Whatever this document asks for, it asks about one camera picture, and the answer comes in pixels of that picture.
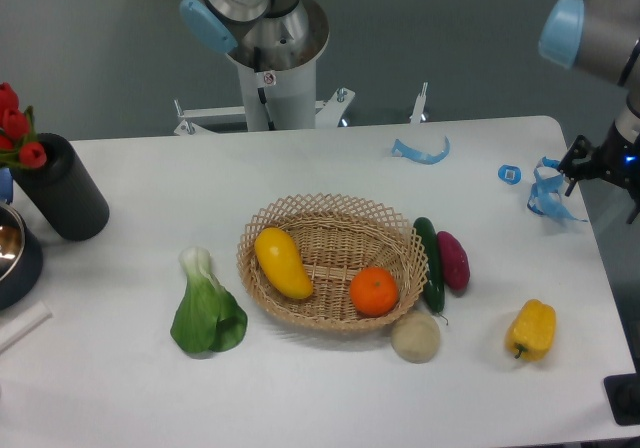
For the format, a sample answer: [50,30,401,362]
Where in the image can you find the red tulip flowers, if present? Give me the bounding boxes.
[1,82,47,170]

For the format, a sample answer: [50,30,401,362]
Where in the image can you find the yellow bell pepper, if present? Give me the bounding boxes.
[504,299,556,362]

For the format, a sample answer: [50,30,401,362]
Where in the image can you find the black steel bowl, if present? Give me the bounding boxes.
[1,203,43,310]

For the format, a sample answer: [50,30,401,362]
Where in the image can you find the white paper roll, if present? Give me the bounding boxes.
[0,302,52,352]

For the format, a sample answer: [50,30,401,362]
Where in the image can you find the orange tangerine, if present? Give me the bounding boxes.
[349,267,399,317]

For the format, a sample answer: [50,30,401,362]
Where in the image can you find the beige potato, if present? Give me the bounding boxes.
[391,311,441,364]

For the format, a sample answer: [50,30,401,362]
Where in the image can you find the crumpled blue plastic strip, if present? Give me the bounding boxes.
[527,157,586,222]

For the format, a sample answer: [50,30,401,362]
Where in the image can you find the black device at edge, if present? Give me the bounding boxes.
[603,373,639,426]

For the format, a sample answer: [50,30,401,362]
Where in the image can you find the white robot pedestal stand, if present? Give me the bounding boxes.
[172,52,430,137]

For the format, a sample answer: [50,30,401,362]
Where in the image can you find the black cylindrical vase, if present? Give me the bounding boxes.
[11,133,110,241]

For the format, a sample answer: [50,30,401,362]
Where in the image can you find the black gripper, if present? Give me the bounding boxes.
[558,135,639,197]

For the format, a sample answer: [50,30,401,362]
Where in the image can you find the yellow mango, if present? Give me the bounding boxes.
[254,227,313,300]

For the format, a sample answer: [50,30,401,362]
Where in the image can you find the purple sweet potato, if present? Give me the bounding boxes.
[437,231,470,292]

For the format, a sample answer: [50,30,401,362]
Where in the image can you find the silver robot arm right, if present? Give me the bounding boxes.
[538,0,639,201]

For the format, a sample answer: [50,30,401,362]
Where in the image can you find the green cucumber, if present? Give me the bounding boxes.
[413,217,445,316]

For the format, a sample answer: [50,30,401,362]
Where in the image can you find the woven wicker basket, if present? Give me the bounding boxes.
[237,194,428,332]

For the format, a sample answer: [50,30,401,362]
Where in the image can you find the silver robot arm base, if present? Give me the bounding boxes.
[179,0,329,72]

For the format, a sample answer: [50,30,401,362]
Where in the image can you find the green bok choy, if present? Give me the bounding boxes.
[170,247,248,355]

